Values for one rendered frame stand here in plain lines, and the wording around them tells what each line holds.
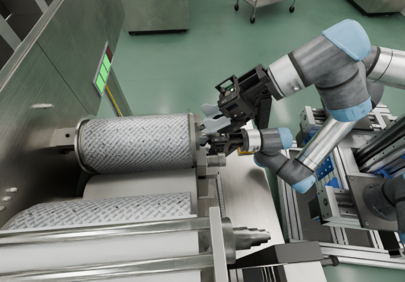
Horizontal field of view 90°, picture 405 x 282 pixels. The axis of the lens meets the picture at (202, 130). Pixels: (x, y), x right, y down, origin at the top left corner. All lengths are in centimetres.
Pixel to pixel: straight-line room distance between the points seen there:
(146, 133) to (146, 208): 21
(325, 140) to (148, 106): 190
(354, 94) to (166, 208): 39
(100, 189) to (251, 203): 54
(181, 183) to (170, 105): 185
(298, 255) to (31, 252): 29
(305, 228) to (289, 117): 116
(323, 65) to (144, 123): 38
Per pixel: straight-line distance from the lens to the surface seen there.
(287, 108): 243
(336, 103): 48
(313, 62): 41
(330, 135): 78
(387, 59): 60
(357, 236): 181
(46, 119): 58
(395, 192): 103
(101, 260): 28
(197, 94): 239
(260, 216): 84
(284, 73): 42
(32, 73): 57
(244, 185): 86
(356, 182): 116
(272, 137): 69
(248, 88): 44
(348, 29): 43
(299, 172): 77
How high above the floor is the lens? 169
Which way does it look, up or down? 55 degrees down
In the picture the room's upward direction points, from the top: straight up
